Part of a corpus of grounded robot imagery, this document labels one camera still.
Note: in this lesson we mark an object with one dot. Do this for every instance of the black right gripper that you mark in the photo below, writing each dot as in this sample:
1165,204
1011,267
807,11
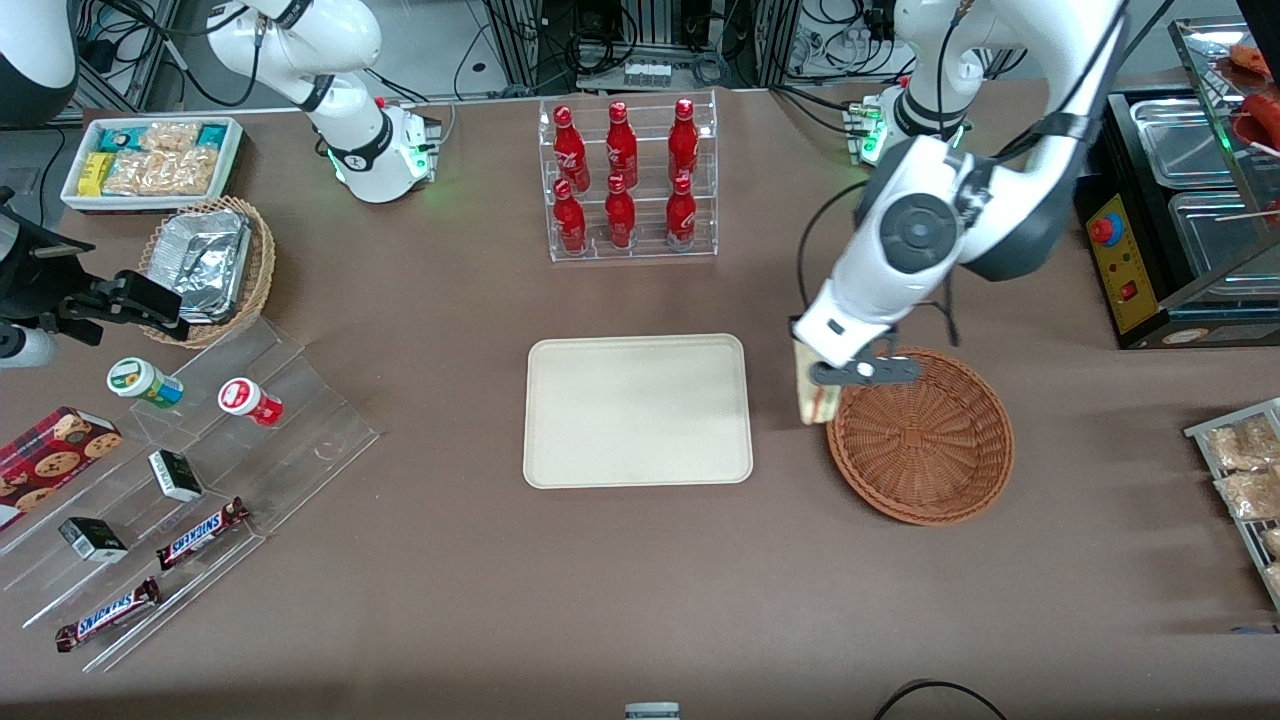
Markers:
30,273

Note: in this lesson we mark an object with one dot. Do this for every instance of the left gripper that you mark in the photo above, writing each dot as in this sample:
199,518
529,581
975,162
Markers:
792,325

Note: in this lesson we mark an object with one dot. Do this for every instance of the triangular sandwich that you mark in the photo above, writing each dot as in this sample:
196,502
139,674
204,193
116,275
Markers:
816,400

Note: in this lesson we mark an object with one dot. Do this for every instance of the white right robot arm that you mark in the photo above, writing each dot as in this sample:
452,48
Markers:
350,140

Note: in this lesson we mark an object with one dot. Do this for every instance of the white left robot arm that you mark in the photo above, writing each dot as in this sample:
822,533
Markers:
920,230

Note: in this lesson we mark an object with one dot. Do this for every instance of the brown round wicker basket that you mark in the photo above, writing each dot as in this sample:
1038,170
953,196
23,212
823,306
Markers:
920,450

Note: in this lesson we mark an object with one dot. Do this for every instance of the light tan wicker basket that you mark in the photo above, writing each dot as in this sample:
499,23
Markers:
262,270

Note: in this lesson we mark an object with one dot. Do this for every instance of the cream rectangular tray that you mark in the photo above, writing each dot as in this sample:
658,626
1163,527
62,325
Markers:
637,412

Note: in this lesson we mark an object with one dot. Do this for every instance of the green lid snack cup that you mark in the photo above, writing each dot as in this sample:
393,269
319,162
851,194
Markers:
140,381

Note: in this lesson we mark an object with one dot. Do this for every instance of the stacked aluminium foil trays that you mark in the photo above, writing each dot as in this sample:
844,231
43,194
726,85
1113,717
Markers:
200,260

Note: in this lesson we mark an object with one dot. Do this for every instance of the white plastic snack bin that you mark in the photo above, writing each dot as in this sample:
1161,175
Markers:
140,203

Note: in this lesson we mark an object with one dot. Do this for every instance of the yellow snack packet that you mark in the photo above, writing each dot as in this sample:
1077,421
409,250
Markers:
95,174

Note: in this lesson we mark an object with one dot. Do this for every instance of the large clear cracker bag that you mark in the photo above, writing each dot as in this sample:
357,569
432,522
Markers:
160,172

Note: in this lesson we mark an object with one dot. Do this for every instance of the red lid snack cup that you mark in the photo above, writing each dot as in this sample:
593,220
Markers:
245,398

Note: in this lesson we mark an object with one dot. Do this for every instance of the red cookie box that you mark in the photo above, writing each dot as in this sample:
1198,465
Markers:
50,460

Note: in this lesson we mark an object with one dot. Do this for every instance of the teal snack packet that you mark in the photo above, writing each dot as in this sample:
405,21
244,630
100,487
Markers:
213,135
117,138

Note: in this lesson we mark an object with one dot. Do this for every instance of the small black box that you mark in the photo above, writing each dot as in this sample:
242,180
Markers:
176,476
93,540

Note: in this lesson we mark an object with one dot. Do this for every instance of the small clear cracker bag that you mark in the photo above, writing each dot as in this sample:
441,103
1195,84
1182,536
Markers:
170,135

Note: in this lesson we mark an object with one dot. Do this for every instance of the red soda bottle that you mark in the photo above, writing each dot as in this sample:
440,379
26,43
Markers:
683,142
620,218
681,215
570,150
570,222
621,148

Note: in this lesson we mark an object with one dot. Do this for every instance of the clear acrylic stepped stand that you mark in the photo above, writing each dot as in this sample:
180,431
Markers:
300,420

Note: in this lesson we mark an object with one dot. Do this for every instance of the clear acrylic bottle rack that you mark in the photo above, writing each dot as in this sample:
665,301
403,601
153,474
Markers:
646,215

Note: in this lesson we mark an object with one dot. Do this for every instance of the Snickers chocolate bar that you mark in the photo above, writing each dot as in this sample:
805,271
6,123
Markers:
200,534
108,614

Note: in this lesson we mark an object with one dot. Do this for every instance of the black hot food display case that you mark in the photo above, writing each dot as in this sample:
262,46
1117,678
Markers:
1130,270

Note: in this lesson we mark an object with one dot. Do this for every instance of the white power strip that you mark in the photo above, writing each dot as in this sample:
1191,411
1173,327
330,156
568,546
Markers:
647,74

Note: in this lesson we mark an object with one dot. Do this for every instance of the clear bag of pastries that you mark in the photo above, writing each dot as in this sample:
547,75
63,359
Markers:
1240,445
1274,580
1272,542
1250,495

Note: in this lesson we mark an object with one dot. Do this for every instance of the grey white device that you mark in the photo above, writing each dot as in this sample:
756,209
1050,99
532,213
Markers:
652,712

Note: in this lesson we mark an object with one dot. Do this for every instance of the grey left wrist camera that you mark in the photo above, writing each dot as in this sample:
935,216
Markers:
890,370

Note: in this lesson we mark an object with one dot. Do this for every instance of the aluminium frame rack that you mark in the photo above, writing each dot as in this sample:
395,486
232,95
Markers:
655,25

